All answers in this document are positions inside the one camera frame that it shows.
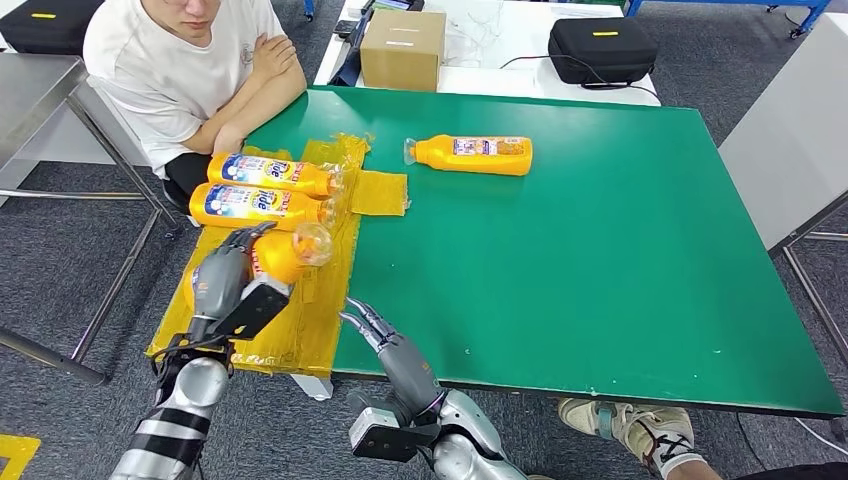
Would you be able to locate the person's right hand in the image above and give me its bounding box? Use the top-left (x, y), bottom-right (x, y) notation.
top-left (250, 33), bottom-right (299, 83)

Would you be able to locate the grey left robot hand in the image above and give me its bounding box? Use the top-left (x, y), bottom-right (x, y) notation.
top-left (189, 221), bottom-right (280, 324)

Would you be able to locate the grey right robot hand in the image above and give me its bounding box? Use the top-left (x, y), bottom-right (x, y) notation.
top-left (339, 296), bottom-right (446, 425)

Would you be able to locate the person's left hand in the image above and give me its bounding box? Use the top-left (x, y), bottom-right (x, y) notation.
top-left (211, 124), bottom-right (248, 157)

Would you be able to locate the orange detergent bottle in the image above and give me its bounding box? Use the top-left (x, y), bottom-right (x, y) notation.
top-left (188, 183), bottom-right (338, 232)
top-left (182, 222), bottom-right (334, 313)
top-left (206, 152), bottom-right (346, 199)
top-left (404, 134), bottom-right (535, 178)

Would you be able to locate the dark blue bag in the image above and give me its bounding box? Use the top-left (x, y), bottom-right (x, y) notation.
top-left (329, 6), bottom-right (374, 89)

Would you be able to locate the round black stool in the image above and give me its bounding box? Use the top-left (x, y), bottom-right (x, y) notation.
top-left (162, 180), bottom-right (195, 230)

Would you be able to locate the person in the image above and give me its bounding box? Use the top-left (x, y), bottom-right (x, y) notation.
top-left (82, 0), bottom-right (309, 217)
top-left (557, 397), bottom-right (848, 480)

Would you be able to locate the white table leg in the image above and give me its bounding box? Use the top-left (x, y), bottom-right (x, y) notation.
top-left (290, 374), bottom-right (335, 403)

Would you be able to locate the yellow tape mat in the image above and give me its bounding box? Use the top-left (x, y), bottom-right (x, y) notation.
top-left (146, 132), bottom-right (410, 379)

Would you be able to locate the brown cardboard box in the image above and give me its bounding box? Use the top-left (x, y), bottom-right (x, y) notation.
top-left (359, 9), bottom-right (448, 93)

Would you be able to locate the dark tablet device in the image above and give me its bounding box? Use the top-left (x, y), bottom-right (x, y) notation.
top-left (362, 0), bottom-right (427, 13)

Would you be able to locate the clear plastic packaging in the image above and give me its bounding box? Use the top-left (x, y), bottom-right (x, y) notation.
top-left (445, 0), bottom-right (508, 68)

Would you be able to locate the stainless steel table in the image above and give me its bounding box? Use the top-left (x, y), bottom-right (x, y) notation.
top-left (0, 52), bottom-right (183, 387)

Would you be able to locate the black carry case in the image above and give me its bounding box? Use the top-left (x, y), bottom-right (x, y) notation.
top-left (547, 17), bottom-right (661, 86)
top-left (0, 0), bottom-right (106, 58)

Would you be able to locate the white table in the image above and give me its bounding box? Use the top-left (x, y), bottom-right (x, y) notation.
top-left (312, 0), bottom-right (664, 109)
top-left (718, 13), bottom-right (848, 369)

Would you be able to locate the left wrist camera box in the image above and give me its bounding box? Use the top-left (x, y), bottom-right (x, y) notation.
top-left (211, 272), bottom-right (294, 342)

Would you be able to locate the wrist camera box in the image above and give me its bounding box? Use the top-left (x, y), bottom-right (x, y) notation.
top-left (211, 272), bottom-right (294, 342)
top-left (348, 405), bottom-right (442, 464)

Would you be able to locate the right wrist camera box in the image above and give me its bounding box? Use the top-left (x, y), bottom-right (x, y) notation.
top-left (348, 405), bottom-right (442, 464)

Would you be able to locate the black cable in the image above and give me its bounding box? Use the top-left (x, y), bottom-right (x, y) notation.
top-left (498, 54), bottom-right (664, 107)

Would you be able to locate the blue metal frame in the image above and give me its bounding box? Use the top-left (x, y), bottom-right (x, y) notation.
top-left (625, 0), bottom-right (833, 40)

